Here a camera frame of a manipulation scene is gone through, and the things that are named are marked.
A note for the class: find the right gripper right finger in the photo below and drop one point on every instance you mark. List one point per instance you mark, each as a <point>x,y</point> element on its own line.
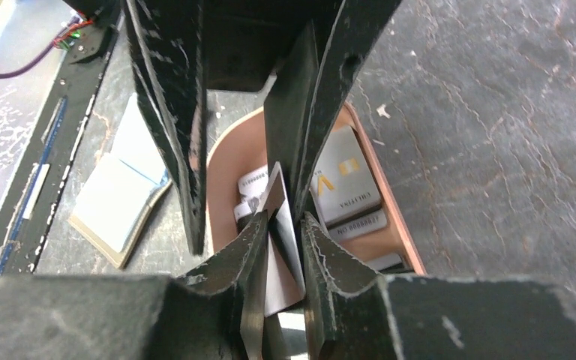
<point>354,312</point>

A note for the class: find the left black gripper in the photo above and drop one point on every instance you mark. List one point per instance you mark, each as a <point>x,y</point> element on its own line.
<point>245,42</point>

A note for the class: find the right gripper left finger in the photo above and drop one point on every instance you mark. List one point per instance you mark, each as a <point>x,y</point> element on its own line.
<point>215,311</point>

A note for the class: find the pink oval tray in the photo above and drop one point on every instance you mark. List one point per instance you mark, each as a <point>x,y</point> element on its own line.
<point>376,237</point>

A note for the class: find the grey card holder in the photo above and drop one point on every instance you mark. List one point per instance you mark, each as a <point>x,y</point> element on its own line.
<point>119,195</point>

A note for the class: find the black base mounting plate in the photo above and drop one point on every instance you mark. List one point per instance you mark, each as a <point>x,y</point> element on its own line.
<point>29,207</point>

